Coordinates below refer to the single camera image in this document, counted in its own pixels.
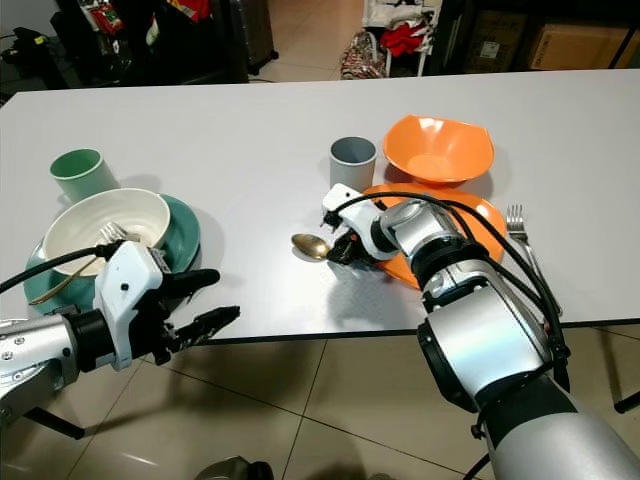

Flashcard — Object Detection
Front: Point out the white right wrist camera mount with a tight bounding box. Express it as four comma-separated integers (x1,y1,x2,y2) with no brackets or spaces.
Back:
322,183,376,241

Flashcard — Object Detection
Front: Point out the grey robot foot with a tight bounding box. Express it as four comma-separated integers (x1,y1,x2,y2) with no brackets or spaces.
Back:
195,456,273,480

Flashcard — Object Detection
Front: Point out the gold spoon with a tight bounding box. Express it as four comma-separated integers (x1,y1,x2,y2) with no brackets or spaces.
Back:
28,262,101,306
291,233,333,263

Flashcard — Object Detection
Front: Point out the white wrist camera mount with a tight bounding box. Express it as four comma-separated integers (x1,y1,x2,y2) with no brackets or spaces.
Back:
322,183,376,241
95,240,167,369

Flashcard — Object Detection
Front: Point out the dark cardboard box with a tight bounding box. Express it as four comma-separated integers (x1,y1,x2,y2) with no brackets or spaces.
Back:
465,10,526,73

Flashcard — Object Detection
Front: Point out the black table leg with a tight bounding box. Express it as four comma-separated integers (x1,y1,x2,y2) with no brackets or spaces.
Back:
15,403,88,441
615,388,640,414

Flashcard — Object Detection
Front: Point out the red cloth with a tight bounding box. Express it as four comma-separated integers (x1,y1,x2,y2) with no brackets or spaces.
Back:
380,20,431,58

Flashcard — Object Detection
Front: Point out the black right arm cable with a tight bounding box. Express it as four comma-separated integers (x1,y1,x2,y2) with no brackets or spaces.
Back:
332,190,573,391

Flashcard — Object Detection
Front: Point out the green cup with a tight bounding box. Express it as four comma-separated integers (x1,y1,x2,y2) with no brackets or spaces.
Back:
49,148,121,206

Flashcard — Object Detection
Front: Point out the orange bowl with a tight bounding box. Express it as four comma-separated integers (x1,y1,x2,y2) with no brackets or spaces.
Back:
382,114,496,188

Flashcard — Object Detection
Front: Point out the red white package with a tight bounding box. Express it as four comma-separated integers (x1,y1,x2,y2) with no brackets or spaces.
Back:
82,0,123,36

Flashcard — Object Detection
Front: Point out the orange plate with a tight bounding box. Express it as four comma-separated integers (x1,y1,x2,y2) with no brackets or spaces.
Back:
360,183,508,291

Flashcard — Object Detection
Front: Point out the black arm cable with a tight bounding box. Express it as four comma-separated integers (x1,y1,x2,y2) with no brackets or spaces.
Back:
332,190,573,391
0,242,126,294

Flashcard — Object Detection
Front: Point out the grey cup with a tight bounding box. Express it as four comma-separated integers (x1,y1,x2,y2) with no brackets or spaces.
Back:
328,136,378,194

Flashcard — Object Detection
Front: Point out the teal plate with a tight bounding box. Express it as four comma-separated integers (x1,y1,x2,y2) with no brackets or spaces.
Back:
22,193,202,316

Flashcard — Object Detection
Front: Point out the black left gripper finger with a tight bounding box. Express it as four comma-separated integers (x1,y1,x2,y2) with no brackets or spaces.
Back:
168,305,243,352
160,268,222,299

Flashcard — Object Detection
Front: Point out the light cardboard box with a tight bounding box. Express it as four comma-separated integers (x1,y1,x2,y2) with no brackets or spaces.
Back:
528,22,631,71

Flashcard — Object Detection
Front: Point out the white rack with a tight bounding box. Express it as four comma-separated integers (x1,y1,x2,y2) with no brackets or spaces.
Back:
363,0,451,76

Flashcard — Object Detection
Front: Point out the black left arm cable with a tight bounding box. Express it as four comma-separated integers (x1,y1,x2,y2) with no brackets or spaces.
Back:
0,242,126,294

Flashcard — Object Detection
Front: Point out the silver fork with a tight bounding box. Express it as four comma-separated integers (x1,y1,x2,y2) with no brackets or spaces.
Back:
506,204,564,319
98,222,136,251

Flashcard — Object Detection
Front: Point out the patterned bag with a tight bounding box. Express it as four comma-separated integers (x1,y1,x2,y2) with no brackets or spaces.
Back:
340,30,383,81

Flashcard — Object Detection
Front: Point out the black suitcase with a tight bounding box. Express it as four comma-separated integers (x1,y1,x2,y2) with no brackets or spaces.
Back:
225,0,276,71

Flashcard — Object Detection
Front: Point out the white bowl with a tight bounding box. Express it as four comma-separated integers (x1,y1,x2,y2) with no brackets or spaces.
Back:
44,188,173,276

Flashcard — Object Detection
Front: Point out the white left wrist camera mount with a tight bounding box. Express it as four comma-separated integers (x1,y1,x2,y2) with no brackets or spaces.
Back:
95,240,167,369

